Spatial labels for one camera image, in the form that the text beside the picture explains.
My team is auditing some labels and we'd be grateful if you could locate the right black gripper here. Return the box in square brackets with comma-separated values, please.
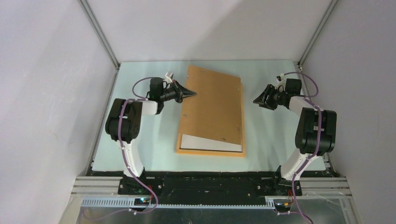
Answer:
[253, 84, 287, 111]

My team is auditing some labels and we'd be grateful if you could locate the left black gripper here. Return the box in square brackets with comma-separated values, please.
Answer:
[160, 80, 196, 104]

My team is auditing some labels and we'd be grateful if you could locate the brown backing board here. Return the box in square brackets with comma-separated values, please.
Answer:
[178, 65, 242, 145]

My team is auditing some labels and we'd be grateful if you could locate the orange wooden picture frame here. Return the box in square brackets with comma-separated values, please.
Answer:
[176, 83, 246, 157]

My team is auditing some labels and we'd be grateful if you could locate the landscape photo print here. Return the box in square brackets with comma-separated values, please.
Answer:
[180, 134, 242, 153]

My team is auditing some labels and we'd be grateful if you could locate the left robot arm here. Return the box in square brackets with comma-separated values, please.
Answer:
[105, 72, 197, 194]

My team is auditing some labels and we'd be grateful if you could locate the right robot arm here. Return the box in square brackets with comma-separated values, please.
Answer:
[253, 77, 337, 195]

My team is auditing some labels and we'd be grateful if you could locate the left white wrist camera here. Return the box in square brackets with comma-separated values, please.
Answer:
[164, 71, 174, 84]

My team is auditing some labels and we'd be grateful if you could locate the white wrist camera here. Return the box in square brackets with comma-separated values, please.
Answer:
[164, 71, 174, 84]
[276, 73, 286, 86]

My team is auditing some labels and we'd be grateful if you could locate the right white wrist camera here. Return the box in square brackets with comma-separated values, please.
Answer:
[276, 73, 286, 86]

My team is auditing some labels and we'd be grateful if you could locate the right aluminium corner post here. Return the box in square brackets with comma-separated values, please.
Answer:
[297, 0, 339, 68]

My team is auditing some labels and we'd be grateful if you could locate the aluminium corner post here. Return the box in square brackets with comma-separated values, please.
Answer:
[78, 0, 120, 70]
[297, 0, 339, 68]

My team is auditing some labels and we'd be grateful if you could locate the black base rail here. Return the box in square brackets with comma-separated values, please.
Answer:
[75, 171, 336, 207]

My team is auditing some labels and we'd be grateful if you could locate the left aluminium corner post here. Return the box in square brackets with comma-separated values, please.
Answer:
[78, 0, 120, 70]

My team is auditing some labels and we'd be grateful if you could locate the aluminium frame front rail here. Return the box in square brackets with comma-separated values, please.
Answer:
[60, 171, 361, 224]

